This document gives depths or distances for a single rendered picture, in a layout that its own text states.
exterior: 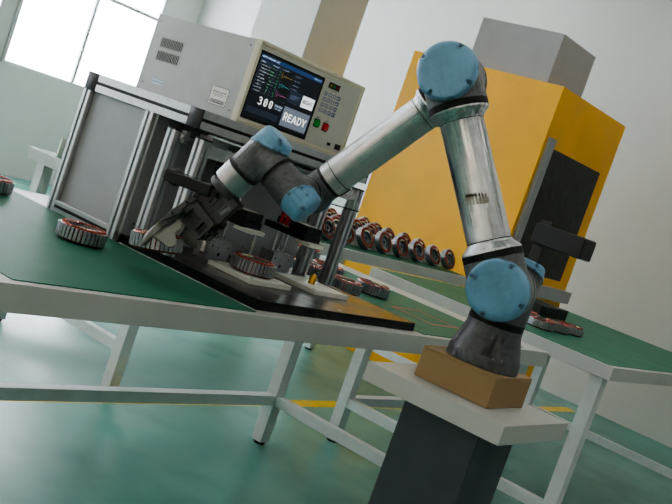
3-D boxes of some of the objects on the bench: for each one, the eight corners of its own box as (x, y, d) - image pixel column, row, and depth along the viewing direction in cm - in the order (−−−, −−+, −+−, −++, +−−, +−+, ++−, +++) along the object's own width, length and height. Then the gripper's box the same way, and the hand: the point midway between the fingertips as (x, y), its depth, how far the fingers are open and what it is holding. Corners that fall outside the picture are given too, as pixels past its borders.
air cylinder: (226, 263, 254) (233, 243, 254) (205, 259, 248) (212, 238, 248) (212, 257, 257) (219, 236, 257) (192, 253, 251) (199, 232, 251)
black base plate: (413, 331, 267) (415, 323, 266) (255, 310, 215) (259, 300, 215) (286, 273, 295) (288, 266, 294) (120, 242, 243) (123, 233, 243)
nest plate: (290, 290, 246) (292, 286, 246) (250, 284, 234) (251, 279, 234) (247, 271, 255) (249, 266, 255) (207, 263, 243) (208, 258, 243)
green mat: (256, 312, 213) (256, 311, 213) (12, 280, 164) (12, 279, 164) (11, 190, 269) (11, 189, 269) (-225, 139, 220) (-225, 138, 220)
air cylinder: (286, 274, 274) (292, 255, 273) (268, 271, 268) (275, 251, 267) (272, 268, 277) (279, 249, 276) (255, 265, 271) (261, 246, 270)
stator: (281, 283, 245) (286, 268, 244) (249, 276, 236) (254, 261, 236) (252, 268, 252) (256, 254, 252) (219, 262, 244) (224, 247, 243)
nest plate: (347, 300, 265) (349, 295, 265) (313, 294, 253) (314, 290, 253) (306, 281, 274) (307, 277, 274) (271, 275, 262) (272, 270, 262)
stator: (382, 300, 308) (386, 289, 308) (349, 287, 311) (353, 276, 311) (391, 299, 319) (395, 288, 318) (359, 287, 322) (363, 276, 322)
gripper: (224, 201, 198) (153, 269, 202) (258, 207, 215) (192, 268, 220) (198, 169, 199) (128, 236, 204) (234, 177, 217) (168, 239, 221)
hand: (154, 242), depth 212 cm, fingers closed on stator, 13 cm apart
